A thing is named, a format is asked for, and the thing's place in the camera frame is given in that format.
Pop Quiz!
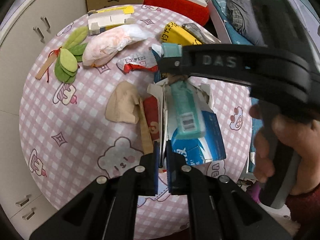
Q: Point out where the blue white carton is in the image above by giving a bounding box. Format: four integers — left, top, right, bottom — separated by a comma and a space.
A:
147, 79, 226, 167

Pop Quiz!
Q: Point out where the teal toothpaste box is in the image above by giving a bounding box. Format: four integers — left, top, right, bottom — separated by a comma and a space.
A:
170, 81, 206, 140

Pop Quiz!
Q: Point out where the red paper food bag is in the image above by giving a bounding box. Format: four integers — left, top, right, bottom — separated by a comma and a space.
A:
139, 96, 160, 155

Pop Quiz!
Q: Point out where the beige paper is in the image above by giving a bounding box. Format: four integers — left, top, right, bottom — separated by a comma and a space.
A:
105, 81, 140, 124

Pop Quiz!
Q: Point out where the red silver snack wrapper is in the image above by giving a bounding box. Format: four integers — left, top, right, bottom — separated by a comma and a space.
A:
116, 54, 158, 74

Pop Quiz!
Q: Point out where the newspaper print bag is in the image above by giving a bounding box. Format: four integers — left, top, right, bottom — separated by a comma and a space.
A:
182, 23, 221, 44

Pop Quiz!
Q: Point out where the yellow snack box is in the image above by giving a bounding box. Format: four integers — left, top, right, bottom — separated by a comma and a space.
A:
161, 22, 202, 46

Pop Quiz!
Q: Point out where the pink white plastic bag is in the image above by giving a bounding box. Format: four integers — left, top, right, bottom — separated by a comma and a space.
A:
82, 24, 154, 68

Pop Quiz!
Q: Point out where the green felt leaf ornament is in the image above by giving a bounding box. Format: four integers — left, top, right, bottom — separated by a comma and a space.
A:
35, 26, 89, 84

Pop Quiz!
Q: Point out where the yellow white medicine box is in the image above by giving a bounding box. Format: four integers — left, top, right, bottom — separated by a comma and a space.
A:
87, 5, 136, 35

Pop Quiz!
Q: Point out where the right hand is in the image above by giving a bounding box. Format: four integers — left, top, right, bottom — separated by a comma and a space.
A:
254, 114, 319, 195

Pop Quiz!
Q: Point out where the grey folded duvet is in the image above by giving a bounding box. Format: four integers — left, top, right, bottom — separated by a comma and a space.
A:
226, 0, 265, 47

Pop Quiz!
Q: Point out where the teal bunk bed mattress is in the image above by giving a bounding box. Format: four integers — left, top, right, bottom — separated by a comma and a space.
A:
212, 0, 263, 153

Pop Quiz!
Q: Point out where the pink checkered tablecloth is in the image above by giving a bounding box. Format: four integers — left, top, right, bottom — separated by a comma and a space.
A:
19, 5, 252, 239

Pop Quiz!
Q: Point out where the plaid pillow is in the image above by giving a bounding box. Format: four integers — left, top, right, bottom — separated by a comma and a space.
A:
212, 0, 234, 31

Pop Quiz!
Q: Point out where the red covered low bench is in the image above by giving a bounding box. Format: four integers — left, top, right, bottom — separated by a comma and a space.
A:
143, 0, 210, 26

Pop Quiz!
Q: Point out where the cream low cabinet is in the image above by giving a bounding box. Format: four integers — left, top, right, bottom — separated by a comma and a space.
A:
1, 0, 87, 239

